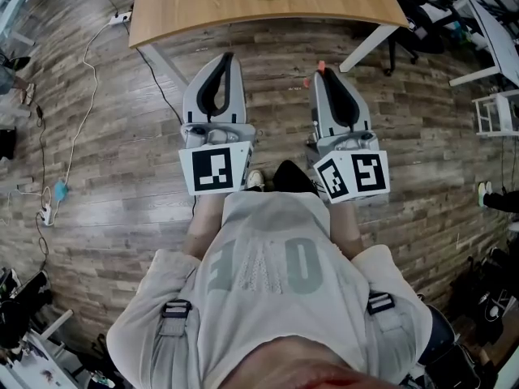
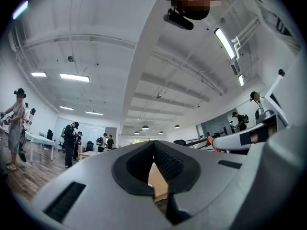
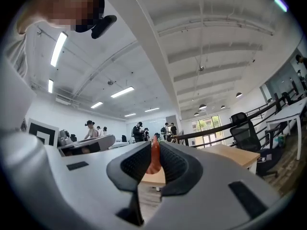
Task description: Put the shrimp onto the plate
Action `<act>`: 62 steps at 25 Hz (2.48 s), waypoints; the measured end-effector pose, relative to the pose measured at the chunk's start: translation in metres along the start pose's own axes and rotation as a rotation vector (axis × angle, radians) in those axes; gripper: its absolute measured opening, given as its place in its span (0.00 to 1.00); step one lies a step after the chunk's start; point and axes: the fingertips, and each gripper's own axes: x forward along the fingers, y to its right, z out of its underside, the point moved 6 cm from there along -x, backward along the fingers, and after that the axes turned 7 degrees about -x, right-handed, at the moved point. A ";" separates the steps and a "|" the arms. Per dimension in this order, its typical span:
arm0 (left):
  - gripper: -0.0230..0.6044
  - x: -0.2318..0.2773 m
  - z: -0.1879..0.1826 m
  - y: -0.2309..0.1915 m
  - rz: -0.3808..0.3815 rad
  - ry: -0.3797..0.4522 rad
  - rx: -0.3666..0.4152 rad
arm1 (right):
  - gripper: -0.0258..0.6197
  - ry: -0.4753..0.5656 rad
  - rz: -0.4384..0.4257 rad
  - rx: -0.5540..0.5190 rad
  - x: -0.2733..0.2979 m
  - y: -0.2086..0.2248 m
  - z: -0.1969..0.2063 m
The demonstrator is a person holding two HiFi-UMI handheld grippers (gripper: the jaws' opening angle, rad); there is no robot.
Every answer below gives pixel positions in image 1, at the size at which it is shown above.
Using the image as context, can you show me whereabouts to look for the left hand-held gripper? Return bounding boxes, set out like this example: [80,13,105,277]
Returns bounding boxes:
[178,52,257,197]

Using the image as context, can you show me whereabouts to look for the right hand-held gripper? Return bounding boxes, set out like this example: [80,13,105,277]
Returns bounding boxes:
[304,68,392,205]

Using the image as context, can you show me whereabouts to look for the person's left forearm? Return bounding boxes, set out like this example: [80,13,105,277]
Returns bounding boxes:
[184,194,226,259]

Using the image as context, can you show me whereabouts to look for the person's right forearm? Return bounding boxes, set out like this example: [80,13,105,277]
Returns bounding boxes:
[328,200,364,265]

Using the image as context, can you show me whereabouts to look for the white table leg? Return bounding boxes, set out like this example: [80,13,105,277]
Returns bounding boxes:
[141,42,190,92]
[338,23,401,73]

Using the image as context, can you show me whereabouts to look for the person's black trousers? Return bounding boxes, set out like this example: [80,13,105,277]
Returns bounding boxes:
[271,160,322,197]

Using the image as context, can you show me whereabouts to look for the person's white shoe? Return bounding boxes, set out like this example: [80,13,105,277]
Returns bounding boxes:
[246,169,267,190]

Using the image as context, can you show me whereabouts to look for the black office chair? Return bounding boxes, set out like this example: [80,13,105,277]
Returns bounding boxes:
[383,0,447,76]

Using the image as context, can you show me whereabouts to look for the white rack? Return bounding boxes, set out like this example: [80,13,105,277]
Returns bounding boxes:
[471,89,519,138]

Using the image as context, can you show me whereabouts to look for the white desk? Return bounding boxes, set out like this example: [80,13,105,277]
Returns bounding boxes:
[448,0,519,88]
[0,308,106,389]

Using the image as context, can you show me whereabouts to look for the person's beige shirt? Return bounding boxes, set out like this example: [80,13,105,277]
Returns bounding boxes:
[105,190,433,389]

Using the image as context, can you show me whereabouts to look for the person's chin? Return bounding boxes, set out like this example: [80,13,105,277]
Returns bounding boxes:
[218,336,401,389]

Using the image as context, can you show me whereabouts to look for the black cable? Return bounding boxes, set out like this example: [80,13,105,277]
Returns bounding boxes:
[135,48,184,126]
[32,99,52,273]

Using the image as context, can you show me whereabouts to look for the white power cable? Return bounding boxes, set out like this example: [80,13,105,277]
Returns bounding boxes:
[48,12,135,218]

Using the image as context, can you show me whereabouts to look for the grey harness strap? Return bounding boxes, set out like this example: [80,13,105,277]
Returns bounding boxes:
[366,291,409,338]
[156,299,196,389]

